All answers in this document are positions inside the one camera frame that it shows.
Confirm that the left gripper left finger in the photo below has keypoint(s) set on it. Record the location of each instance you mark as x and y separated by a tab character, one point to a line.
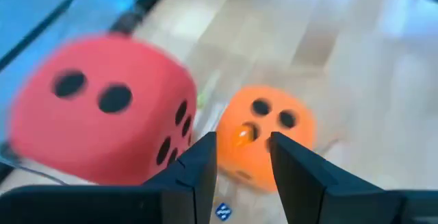
137	205

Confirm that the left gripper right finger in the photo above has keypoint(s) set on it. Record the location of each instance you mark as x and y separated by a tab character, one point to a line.
325	196

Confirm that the large pink foam die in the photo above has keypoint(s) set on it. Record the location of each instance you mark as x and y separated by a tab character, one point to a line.
102	138

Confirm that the large orange foam die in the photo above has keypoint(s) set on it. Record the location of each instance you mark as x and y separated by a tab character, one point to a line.
253	162

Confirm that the small blue die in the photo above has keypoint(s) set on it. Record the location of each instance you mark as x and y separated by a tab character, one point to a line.
223	212

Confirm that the small orange translucent die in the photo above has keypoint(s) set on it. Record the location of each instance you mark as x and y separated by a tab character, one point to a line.
242	135

